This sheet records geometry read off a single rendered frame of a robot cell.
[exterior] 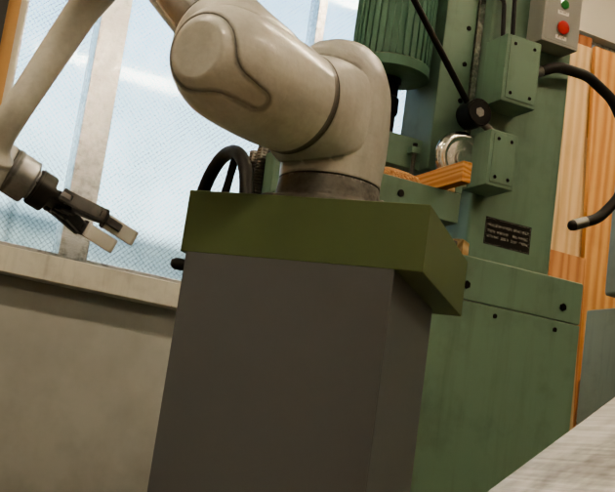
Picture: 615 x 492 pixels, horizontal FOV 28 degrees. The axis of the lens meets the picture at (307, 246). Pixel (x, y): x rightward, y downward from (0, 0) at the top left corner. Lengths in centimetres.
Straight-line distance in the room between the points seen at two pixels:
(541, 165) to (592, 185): 182
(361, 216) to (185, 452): 40
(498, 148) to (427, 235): 96
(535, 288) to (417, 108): 49
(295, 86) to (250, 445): 48
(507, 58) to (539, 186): 30
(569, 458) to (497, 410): 224
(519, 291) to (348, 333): 95
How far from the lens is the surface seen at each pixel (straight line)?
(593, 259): 451
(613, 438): 25
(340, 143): 176
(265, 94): 164
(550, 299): 258
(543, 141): 277
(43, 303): 363
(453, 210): 239
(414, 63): 264
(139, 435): 373
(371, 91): 181
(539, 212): 273
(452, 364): 243
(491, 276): 250
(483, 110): 262
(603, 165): 463
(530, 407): 254
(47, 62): 226
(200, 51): 164
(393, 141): 264
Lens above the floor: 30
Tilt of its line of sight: 11 degrees up
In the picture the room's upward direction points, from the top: 8 degrees clockwise
